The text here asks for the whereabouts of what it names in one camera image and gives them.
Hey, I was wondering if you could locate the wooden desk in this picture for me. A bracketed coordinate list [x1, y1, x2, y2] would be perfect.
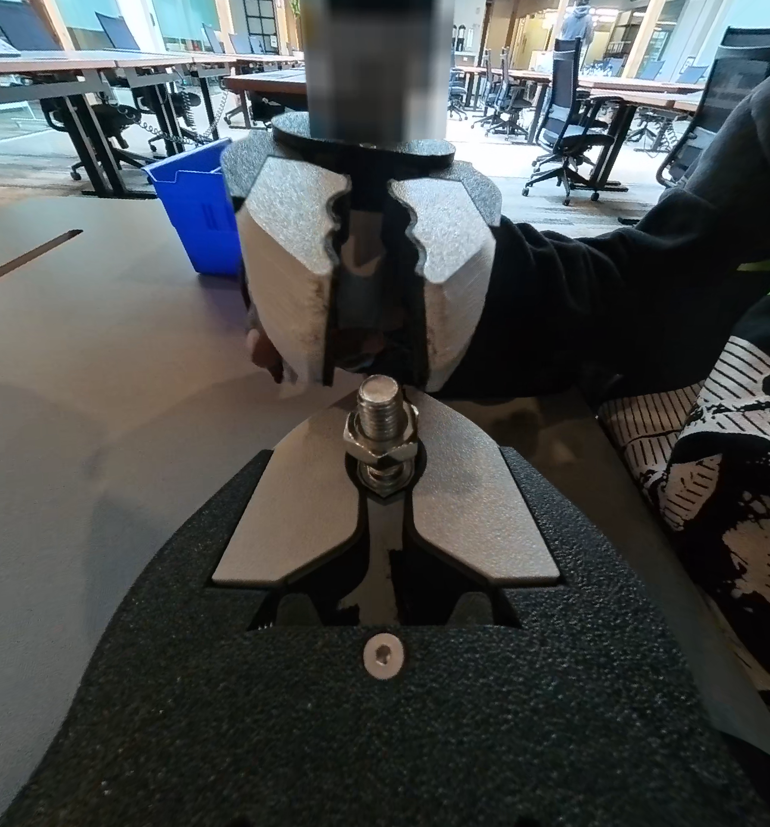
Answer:
[222, 68, 308, 130]
[0, 52, 195, 198]
[456, 65, 709, 191]

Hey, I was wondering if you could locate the steel hex bolt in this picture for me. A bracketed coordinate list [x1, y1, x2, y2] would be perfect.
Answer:
[357, 375, 419, 500]

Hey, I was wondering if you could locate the black office chair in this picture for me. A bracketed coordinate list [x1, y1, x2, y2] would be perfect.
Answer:
[522, 35, 620, 206]
[656, 22, 770, 191]
[41, 96, 143, 183]

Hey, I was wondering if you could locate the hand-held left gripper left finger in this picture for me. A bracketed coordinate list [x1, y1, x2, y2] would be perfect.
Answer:
[212, 397, 369, 589]

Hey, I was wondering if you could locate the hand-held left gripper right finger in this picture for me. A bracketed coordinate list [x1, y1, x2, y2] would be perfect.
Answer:
[403, 388, 561, 588]

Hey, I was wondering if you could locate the person's right forearm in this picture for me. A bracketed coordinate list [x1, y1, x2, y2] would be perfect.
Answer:
[433, 55, 770, 404]

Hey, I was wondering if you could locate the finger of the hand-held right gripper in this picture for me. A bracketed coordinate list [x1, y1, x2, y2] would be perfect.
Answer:
[236, 155, 355, 389]
[388, 177, 499, 395]

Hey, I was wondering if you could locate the blue plastic bin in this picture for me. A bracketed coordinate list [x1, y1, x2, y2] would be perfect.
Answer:
[141, 137, 245, 279]

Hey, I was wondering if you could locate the person's right hand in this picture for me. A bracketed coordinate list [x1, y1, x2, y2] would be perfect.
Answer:
[244, 323, 292, 386]

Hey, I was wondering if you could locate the steel hex nut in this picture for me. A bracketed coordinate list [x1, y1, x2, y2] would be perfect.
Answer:
[342, 406, 419, 465]

